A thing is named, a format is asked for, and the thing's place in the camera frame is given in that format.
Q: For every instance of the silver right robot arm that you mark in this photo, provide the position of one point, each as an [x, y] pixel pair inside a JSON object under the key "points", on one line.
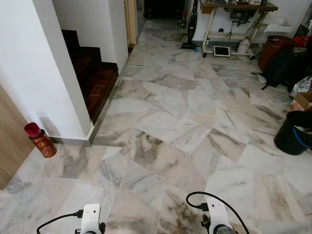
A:
{"points": [[226, 230]]}

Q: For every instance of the red lidded tin can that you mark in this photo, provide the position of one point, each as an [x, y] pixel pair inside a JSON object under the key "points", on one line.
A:
{"points": [[43, 144]]}

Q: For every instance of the black plastic bucket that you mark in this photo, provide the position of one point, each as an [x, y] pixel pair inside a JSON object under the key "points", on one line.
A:
{"points": [[288, 139]]}

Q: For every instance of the light wood cabinet panel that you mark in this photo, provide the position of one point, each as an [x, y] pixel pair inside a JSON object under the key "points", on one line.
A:
{"points": [[12, 141]]}

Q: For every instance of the dark wooden staircase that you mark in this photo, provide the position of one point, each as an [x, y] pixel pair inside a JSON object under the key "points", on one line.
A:
{"points": [[95, 85]]}

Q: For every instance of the brown cardboard box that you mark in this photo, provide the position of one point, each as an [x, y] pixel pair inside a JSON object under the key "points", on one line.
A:
{"points": [[304, 101]]}

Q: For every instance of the patterned plastic bag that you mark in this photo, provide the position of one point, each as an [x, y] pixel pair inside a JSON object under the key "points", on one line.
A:
{"points": [[302, 87]]}

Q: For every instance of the black backpack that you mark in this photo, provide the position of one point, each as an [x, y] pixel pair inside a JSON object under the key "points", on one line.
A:
{"points": [[280, 68]]}

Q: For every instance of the white tablet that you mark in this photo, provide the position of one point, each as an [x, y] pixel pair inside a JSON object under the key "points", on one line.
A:
{"points": [[222, 50]]}

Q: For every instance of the white plastic jug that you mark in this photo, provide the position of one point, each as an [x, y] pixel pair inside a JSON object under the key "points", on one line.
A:
{"points": [[243, 47]]}

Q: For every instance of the brown round barrel bin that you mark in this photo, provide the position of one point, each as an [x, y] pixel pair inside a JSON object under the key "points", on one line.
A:
{"points": [[269, 51]]}

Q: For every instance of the black upright vacuum cleaner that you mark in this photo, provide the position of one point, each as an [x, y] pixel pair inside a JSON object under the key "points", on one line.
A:
{"points": [[192, 27]]}

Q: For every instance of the red plastic basket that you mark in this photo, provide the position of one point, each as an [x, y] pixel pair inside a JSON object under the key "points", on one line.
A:
{"points": [[301, 41]]}

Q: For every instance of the white plastic container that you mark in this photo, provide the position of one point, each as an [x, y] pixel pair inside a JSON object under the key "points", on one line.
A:
{"points": [[279, 29]]}

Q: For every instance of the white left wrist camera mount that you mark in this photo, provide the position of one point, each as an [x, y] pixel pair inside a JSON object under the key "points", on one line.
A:
{"points": [[90, 218]]}

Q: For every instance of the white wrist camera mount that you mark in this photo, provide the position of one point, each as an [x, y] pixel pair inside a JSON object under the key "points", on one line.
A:
{"points": [[90, 218], [216, 212]]}

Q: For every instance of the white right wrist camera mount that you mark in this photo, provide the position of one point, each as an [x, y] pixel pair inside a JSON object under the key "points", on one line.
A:
{"points": [[216, 212]]}

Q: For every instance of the wooden door frame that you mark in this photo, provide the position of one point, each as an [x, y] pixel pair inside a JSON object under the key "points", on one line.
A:
{"points": [[130, 22]]}

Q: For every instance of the white frame wooden workbench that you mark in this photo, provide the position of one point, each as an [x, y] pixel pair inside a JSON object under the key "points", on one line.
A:
{"points": [[239, 8]]}

